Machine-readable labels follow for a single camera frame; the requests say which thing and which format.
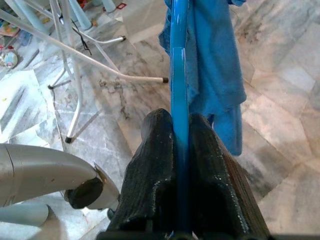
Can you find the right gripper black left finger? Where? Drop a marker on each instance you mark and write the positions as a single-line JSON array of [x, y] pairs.
[[150, 175]]

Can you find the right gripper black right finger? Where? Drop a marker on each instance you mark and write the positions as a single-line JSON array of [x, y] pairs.
[[212, 180]]

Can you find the blue plastic hanger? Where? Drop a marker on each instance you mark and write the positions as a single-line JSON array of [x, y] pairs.
[[178, 87]]

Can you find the blue garment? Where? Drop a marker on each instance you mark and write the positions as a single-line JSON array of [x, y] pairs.
[[217, 75]]

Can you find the white plastic folding table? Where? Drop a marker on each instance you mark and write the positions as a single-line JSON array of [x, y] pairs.
[[75, 52]]

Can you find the light blue plastic stool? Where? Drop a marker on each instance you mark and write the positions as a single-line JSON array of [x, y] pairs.
[[80, 15]]

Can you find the grey plush toy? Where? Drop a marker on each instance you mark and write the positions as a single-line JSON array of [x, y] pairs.
[[8, 60]]

